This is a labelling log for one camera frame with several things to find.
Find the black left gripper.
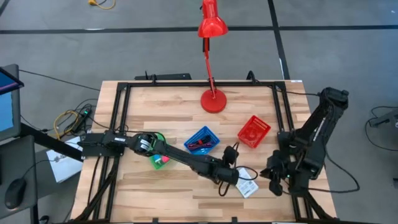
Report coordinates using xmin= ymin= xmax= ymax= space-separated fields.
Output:
xmin=214 ymin=145 xmax=242 ymax=196

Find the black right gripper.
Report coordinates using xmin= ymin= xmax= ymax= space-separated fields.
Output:
xmin=260 ymin=149 xmax=295 ymax=196

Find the white printed card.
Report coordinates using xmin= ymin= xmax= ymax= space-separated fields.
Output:
xmin=235 ymin=167 xmax=259 ymax=199

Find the black cable bundle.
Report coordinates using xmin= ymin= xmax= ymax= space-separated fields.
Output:
xmin=192 ymin=134 xmax=215 ymax=144

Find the red plastic basket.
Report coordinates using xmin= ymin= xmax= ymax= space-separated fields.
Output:
xmin=237 ymin=114 xmax=272 ymax=149

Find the blue plastic basket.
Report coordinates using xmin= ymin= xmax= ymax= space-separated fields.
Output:
xmin=183 ymin=125 xmax=221 ymax=162

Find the green plastic basket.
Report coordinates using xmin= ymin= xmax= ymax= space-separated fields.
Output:
xmin=148 ymin=132 xmax=171 ymax=170

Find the red desk lamp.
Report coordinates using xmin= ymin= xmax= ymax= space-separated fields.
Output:
xmin=198 ymin=0 xmax=229 ymax=114

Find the flat black box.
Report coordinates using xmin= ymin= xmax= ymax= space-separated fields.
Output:
xmin=134 ymin=73 xmax=193 ymax=81

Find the black power strip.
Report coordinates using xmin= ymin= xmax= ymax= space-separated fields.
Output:
xmin=73 ymin=107 xmax=93 ymax=133

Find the white paper sheet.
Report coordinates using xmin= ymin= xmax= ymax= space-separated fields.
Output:
xmin=45 ymin=136 xmax=83 ymax=184

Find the grey desk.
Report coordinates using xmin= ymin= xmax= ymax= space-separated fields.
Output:
xmin=0 ymin=135 xmax=39 ymax=220

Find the black computer mouse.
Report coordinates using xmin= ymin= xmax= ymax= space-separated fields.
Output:
xmin=4 ymin=178 xmax=27 ymax=210

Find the blue-screen computer monitor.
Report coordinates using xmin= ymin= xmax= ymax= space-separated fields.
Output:
xmin=0 ymin=63 xmax=25 ymax=142

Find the black aluminium table frame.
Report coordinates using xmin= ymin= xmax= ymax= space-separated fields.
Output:
xmin=73 ymin=79 xmax=340 ymax=224

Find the black floor cable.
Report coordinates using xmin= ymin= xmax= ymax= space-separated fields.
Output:
xmin=365 ymin=105 xmax=398 ymax=153

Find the yellow cable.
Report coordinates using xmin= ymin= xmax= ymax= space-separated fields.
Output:
xmin=88 ymin=0 xmax=116 ymax=10
xmin=53 ymin=110 xmax=81 ymax=141

